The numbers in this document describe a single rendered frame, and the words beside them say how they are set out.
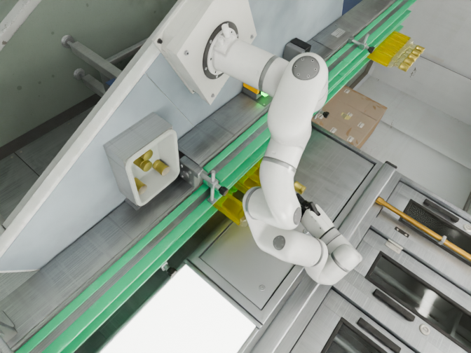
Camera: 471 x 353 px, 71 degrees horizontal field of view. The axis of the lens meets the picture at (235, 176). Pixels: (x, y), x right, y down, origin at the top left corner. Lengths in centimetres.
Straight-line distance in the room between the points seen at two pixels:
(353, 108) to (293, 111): 481
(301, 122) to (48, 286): 79
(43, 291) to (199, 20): 81
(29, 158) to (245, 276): 102
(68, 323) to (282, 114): 77
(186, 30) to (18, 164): 103
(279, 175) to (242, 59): 31
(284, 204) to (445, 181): 569
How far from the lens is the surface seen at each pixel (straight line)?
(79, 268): 106
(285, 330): 118
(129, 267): 105
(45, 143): 167
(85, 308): 104
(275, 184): 75
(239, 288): 119
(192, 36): 84
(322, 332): 125
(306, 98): 73
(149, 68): 90
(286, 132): 71
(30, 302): 108
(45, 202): 93
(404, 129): 680
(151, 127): 94
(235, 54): 89
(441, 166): 656
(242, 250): 123
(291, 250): 85
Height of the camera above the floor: 133
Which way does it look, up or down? 19 degrees down
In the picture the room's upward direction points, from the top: 126 degrees clockwise
